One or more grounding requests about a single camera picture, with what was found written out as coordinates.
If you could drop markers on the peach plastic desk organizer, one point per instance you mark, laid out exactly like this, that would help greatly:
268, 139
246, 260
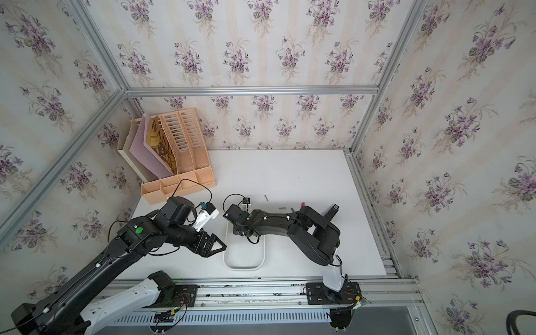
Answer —
194, 168

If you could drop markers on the purple folder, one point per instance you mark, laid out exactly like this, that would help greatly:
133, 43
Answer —
144, 154

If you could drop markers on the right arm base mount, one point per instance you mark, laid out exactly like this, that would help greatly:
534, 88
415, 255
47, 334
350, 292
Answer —
338, 290

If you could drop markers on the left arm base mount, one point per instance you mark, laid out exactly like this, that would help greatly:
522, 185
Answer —
158, 290

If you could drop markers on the white ribbed cable duct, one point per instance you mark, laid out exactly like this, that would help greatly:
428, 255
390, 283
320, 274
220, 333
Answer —
225, 317

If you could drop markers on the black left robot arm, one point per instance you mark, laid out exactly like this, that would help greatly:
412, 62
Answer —
69, 309

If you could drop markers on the black rectangular object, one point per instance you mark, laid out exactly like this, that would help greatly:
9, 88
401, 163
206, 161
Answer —
331, 213

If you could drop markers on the patterned brown book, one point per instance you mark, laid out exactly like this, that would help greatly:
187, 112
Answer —
159, 143

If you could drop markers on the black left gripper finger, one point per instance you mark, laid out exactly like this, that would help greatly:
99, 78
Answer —
217, 252
216, 243

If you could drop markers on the aluminium front rail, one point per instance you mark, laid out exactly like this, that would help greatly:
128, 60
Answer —
247, 295

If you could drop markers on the beige folder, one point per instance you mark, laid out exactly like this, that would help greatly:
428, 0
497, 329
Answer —
126, 138

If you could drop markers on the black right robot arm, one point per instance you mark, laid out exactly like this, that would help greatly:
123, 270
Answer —
313, 233

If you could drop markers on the white plastic storage box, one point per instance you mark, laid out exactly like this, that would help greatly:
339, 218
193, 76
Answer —
240, 255

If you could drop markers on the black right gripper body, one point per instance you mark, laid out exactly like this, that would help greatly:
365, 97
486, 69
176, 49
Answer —
237, 231

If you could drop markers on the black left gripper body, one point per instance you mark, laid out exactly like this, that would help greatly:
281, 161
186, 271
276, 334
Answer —
195, 243

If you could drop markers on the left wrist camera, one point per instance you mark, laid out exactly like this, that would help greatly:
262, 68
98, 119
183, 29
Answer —
207, 213

